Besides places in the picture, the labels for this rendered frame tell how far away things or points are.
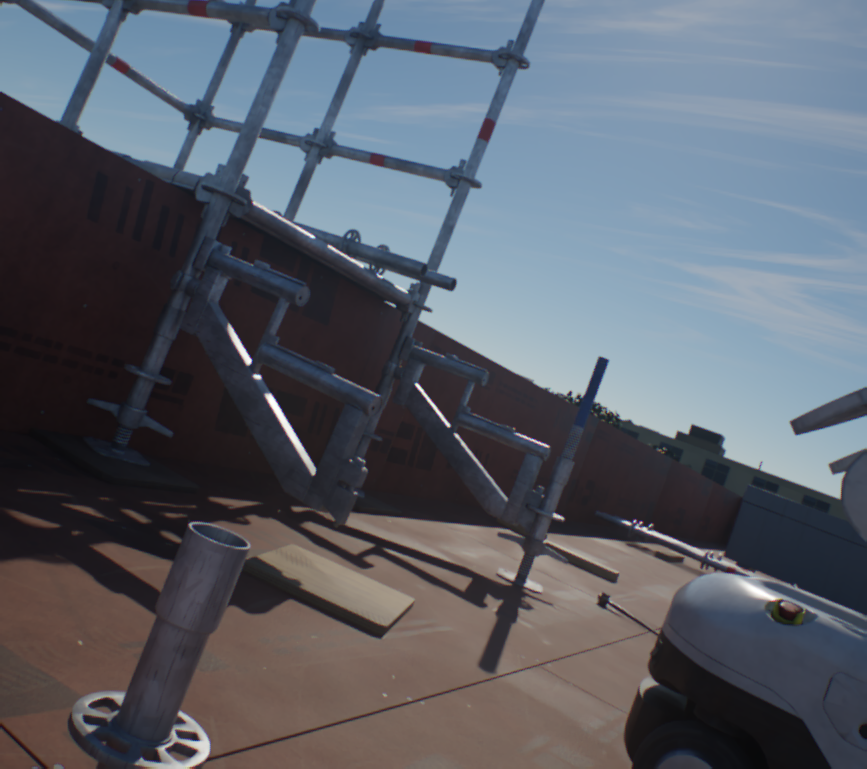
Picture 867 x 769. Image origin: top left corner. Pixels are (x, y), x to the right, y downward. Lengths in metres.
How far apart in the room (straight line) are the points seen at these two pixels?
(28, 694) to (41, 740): 0.09
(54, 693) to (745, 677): 0.83
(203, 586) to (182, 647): 0.06
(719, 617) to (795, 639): 0.10
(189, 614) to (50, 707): 0.30
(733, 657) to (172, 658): 0.74
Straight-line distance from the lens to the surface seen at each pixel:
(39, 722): 1.01
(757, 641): 1.24
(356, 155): 3.48
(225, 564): 0.76
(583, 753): 1.55
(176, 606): 0.77
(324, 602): 1.69
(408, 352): 3.05
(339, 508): 1.84
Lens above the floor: 0.45
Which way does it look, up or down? 5 degrees up
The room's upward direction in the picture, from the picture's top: 22 degrees clockwise
